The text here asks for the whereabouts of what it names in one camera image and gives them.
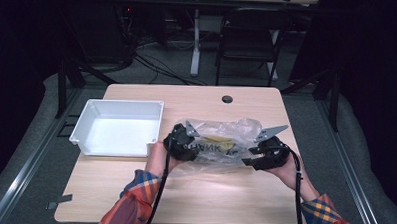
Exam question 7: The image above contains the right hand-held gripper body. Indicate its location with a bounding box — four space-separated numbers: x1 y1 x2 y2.
250 123 292 172

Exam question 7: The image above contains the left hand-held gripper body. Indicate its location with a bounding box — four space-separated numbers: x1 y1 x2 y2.
162 119 202 162

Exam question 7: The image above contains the person's left hand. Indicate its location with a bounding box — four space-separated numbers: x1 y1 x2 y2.
144 140 183 179

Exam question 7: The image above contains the person's right hand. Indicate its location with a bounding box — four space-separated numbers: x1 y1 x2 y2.
265 153 322 203

